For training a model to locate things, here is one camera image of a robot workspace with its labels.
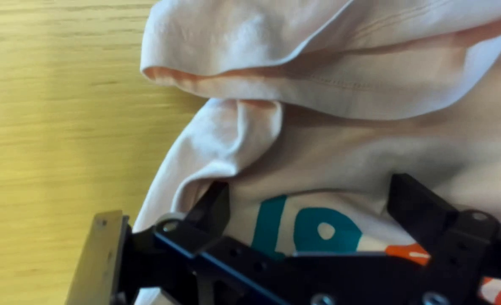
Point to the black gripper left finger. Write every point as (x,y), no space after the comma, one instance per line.
(214,212)

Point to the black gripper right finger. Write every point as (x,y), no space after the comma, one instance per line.
(431,220)

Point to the peach printed t-shirt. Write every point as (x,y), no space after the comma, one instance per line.
(341,95)

